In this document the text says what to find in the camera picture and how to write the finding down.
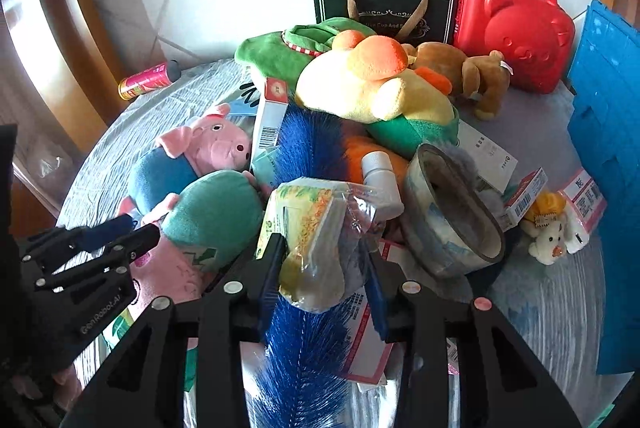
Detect red spray can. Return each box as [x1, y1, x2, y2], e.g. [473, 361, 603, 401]
[118, 60, 181, 101]

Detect green plush toy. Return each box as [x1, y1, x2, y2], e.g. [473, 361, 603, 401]
[234, 18, 347, 84]

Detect grey desktop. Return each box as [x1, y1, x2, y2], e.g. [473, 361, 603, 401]
[55, 58, 640, 428]

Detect orange toy white bottle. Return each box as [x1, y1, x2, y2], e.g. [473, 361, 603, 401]
[342, 135, 412, 187]

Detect person's left hand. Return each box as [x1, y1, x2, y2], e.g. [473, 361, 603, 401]
[10, 367, 84, 412]

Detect large tape roll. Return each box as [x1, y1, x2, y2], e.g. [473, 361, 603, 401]
[400, 143, 507, 280]

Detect small white bottle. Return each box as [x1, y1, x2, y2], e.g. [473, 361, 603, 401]
[361, 151, 405, 219]

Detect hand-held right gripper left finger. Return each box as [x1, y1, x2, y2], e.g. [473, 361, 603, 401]
[60, 233, 286, 428]

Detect pink and white tissue pack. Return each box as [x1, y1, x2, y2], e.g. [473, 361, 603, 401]
[342, 240, 397, 384]
[557, 168, 609, 254]

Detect pink pig plush green dress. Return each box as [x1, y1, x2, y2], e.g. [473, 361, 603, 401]
[117, 170, 264, 305]

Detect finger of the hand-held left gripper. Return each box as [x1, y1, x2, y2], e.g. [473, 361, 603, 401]
[21, 214, 135, 259]
[34, 225, 162, 292]

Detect clear plastic snack bag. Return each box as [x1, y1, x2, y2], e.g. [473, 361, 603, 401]
[255, 178, 401, 313]

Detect white box with barcode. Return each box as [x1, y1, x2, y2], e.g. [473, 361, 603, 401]
[502, 168, 550, 224]

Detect brown bear plush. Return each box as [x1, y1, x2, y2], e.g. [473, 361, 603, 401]
[402, 42, 516, 121]

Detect blue plastic crate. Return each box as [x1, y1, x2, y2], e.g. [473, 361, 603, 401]
[567, 0, 640, 377]

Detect red bear suitcase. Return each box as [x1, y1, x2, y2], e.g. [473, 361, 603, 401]
[451, 0, 576, 94]

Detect white paper packet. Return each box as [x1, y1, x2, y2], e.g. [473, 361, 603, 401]
[457, 120, 519, 204]

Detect white box with red end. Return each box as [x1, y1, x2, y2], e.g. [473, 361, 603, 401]
[249, 76, 290, 164]

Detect blue feather brush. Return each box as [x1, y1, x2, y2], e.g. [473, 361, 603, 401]
[252, 110, 352, 428]

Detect wooden chair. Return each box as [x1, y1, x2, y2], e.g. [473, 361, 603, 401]
[0, 0, 177, 219]

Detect yellow duck plush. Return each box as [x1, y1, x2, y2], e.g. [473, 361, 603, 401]
[294, 30, 461, 154]

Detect pink pig plush blue body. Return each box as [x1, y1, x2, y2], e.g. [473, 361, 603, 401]
[127, 102, 254, 209]

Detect small white duck plush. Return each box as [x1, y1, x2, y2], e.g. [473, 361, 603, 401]
[520, 190, 571, 267]

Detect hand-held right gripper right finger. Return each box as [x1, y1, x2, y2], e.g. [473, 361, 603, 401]
[365, 248, 583, 428]

